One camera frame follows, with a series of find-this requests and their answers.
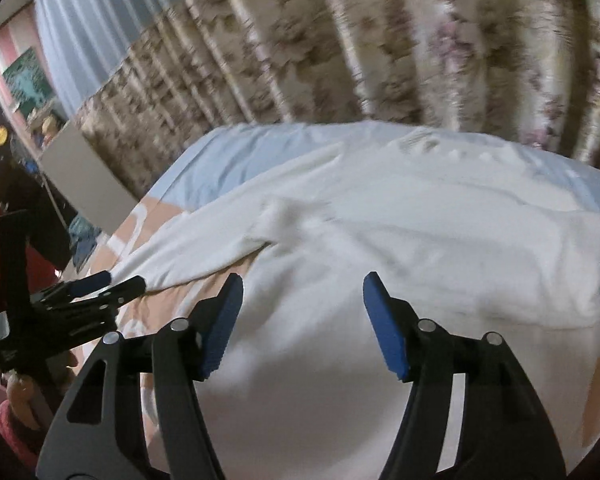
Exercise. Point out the floral curtain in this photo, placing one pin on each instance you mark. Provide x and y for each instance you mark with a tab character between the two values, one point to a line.
380	35

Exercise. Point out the blue-grey sheer curtain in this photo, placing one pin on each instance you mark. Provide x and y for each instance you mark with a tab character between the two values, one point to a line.
95	20

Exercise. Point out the person's left hand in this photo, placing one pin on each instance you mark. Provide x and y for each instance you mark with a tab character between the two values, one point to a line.
21	390

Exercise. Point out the blue and peach bedsheet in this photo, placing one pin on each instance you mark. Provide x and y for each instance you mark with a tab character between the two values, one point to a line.
215	160

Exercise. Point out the white panel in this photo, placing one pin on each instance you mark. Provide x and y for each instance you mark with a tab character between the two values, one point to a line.
90	180

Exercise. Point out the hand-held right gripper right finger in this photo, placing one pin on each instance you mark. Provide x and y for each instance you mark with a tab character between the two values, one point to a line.
385	330

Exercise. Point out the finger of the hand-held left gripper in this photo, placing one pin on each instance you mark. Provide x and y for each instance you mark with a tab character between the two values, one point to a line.
92	280
122	291

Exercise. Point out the white garment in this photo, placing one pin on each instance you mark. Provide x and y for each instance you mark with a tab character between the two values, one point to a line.
380	220

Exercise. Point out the blue patterned cloth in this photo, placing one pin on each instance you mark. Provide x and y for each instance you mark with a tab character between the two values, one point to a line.
84	240

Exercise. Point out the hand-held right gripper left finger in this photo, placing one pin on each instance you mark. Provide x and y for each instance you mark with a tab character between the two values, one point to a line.
222	325

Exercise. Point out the green wall picture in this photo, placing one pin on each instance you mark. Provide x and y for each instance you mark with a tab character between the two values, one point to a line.
27	80

